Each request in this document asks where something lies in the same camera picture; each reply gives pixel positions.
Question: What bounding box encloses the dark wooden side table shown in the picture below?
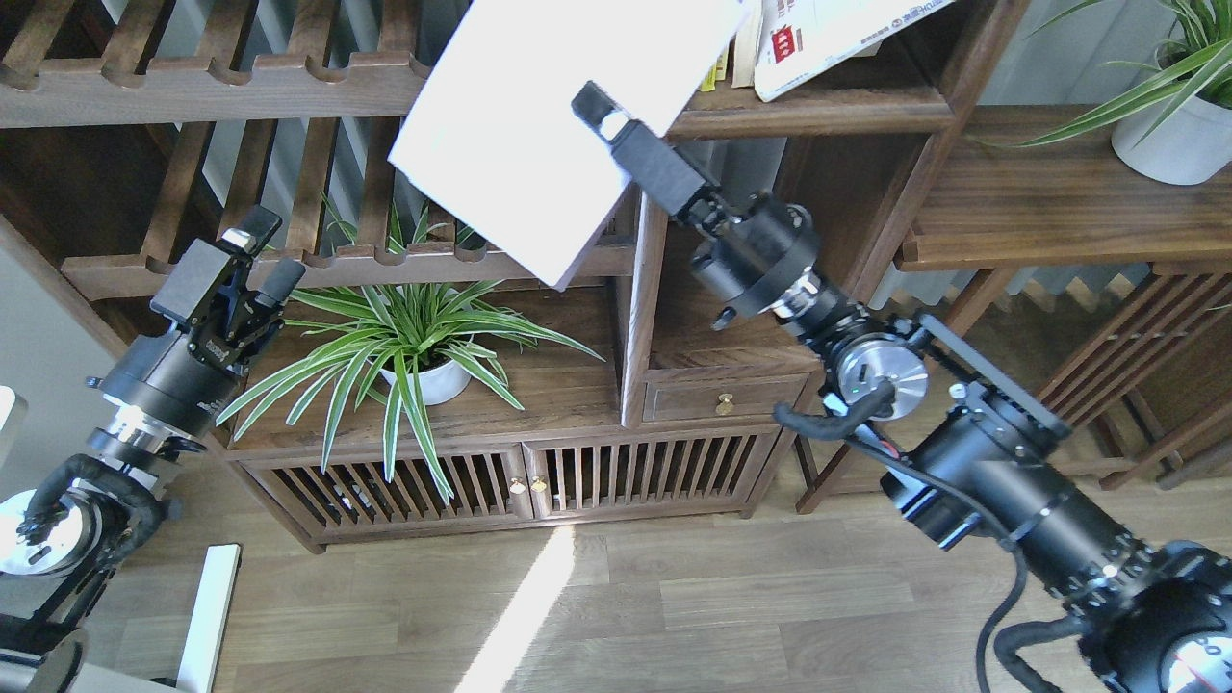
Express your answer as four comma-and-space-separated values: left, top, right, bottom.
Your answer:
855, 106, 1230, 490

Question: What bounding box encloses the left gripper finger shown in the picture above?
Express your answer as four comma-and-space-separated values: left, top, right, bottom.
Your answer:
221, 205, 283, 258
255, 258, 306, 311

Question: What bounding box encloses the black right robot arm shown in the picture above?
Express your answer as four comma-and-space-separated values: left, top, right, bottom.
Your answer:
572, 83, 1231, 692

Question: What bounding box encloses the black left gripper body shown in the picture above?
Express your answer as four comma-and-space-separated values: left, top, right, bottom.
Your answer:
150, 240, 283, 376

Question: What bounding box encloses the pale pink white book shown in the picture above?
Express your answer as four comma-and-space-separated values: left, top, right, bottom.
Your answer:
389, 1, 754, 289

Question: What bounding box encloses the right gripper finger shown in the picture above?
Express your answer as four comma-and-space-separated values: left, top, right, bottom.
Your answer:
570, 81, 641, 148

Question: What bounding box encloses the dark wooden bookshelf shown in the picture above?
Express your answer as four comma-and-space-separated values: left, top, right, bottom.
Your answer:
0, 0, 1036, 554

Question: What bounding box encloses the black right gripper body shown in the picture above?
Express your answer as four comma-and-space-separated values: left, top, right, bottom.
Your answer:
611, 125, 723, 232

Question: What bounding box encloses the white book red stamp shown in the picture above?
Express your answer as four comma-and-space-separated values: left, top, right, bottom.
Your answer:
754, 1, 951, 102

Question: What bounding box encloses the grey white cabinet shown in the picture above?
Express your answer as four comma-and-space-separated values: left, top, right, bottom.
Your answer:
1, 218, 116, 499

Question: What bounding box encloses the red planet cover book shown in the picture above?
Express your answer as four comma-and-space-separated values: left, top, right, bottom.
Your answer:
731, 14, 763, 89

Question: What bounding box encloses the right slatted cabinet door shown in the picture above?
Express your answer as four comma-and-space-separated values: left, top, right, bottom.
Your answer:
524, 425, 779, 522

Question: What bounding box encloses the small wooden drawer brass knob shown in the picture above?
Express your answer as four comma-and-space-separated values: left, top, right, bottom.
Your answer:
643, 374, 807, 422

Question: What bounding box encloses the yellow upright book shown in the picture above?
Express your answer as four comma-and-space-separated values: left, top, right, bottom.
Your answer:
697, 44, 731, 92

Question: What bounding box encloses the left slatted cabinet door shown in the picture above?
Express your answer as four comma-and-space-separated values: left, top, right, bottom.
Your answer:
238, 445, 535, 552

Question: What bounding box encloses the spider plant white pot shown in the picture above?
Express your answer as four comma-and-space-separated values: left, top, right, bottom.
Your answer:
214, 191, 607, 504
1018, 0, 1232, 187

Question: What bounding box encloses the white board on floor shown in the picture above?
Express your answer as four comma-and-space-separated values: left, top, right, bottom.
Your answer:
175, 543, 243, 692

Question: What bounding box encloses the right spider plant white pot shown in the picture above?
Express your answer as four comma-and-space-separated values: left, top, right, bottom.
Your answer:
1018, 0, 1232, 187

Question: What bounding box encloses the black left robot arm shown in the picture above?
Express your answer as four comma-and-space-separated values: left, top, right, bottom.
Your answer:
2, 206, 306, 692

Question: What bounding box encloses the slatted cabinet door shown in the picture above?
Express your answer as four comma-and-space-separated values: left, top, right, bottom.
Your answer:
524, 425, 779, 522
238, 445, 535, 552

